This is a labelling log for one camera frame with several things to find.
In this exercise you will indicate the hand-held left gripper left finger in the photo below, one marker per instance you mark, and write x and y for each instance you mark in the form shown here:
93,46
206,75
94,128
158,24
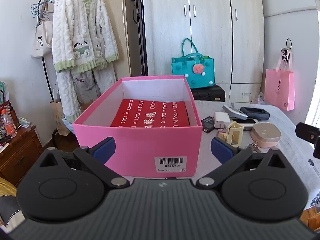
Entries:
105,148

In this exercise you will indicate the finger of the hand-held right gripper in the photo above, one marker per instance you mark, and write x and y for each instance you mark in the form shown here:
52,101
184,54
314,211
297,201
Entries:
307,132

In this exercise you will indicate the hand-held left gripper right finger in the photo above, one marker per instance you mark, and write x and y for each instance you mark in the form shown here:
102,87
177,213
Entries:
221,150

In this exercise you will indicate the beige plastic clip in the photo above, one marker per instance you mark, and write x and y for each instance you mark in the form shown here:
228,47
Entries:
237,130

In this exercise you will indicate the white charger plug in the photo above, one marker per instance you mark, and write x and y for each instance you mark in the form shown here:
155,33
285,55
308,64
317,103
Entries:
221,120

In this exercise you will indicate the bunch of silver keys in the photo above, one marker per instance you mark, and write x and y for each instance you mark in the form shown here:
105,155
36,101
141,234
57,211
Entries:
255,146

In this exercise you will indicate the pink cardboard box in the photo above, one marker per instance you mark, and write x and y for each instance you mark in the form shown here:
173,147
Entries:
140,145

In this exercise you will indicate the beige rounded case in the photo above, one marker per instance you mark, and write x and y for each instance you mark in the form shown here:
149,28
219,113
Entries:
265,132

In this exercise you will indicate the small black battery pack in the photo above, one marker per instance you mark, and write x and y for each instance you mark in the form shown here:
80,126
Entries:
207,125

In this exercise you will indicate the white phone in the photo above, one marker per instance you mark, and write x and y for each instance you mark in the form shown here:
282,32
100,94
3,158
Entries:
247,125

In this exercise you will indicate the grey handheld device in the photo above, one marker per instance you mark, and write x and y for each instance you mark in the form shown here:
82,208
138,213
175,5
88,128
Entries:
233,111

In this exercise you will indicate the printed white plastic bag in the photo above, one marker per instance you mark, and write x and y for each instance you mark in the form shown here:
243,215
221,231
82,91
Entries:
67,122

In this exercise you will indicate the black handheld device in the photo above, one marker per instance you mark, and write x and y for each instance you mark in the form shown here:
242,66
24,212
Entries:
255,112

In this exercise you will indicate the pink shopping bag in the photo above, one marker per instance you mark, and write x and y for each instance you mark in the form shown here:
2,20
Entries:
278,90

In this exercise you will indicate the red printed box liner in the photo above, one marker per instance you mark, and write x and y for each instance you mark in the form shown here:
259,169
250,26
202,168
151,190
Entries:
150,115

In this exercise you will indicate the plain brown paper bag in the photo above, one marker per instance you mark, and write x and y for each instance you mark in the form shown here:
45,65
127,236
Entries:
58,115

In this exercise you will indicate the black suitcase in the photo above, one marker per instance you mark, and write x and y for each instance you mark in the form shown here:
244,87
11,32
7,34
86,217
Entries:
210,93

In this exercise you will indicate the clear plastic bag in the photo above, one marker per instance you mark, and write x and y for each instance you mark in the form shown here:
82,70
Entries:
258,98

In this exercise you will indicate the wooden cabinet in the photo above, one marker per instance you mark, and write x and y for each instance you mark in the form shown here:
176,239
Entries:
20,155

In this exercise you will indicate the teal felt handbag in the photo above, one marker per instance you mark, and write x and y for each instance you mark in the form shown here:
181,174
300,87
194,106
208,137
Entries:
180,72

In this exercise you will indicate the black clothes rack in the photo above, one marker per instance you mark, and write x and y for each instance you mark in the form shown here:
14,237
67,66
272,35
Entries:
46,72

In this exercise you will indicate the orange drink bottle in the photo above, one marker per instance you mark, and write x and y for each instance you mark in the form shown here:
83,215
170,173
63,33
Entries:
8,126

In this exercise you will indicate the yellow cloth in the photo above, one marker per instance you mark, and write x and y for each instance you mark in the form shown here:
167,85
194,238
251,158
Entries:
6,187

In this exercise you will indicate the green printed packet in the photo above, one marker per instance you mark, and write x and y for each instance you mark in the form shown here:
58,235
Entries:
3,90

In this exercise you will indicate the white fluffy robe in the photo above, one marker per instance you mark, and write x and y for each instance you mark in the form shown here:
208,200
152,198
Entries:
82,30

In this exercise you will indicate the light wood wardrobe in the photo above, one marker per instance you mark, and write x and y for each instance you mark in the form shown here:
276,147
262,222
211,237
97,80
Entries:
212,30

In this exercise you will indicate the black tripod stand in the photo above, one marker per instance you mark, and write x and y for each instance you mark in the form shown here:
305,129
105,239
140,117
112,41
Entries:
140,30

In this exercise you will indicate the cream canvas tote bag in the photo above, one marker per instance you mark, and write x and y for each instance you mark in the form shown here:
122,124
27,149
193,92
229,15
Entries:
41,40

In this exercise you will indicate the light blue clothes hanger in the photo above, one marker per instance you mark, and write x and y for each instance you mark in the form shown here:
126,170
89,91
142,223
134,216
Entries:
37,9

